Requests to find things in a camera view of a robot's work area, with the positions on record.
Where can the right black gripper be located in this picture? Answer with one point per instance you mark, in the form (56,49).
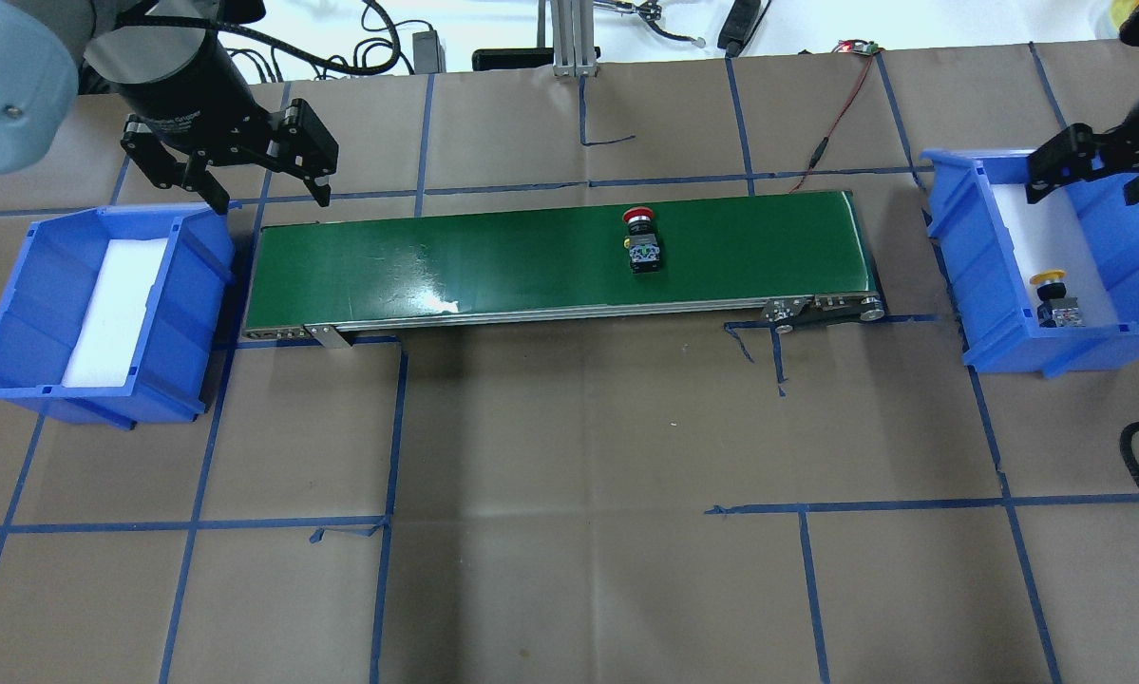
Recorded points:
(1131,130)

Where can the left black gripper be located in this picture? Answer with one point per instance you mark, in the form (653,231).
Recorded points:
(184,87)

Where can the yellow push button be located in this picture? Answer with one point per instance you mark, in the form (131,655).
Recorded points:
(1056,308)

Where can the red push button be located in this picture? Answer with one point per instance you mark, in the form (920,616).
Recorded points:
(641,244)

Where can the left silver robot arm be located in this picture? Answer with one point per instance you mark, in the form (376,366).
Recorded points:
(43,68)

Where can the right bin white foam pad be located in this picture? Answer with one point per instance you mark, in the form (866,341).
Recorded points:
(1048,236)

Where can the bin white foam pad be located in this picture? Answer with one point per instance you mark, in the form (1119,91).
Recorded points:
(115,314)
(1048,236)

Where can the right blue plastic bin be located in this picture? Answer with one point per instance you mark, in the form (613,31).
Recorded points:
(1001,331)

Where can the blue plastic bin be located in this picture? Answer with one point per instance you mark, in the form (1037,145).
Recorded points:
(44,304)
(1001,331)

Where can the left bin white foam pad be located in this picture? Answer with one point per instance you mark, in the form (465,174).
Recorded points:
(115,314)

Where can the green conveyor belt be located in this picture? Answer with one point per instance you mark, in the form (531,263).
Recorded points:
(801,259)

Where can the left blue plastic bin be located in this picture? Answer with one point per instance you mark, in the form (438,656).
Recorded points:
(44,304)

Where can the aluminium frame post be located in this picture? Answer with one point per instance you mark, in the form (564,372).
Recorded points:
(573,38)

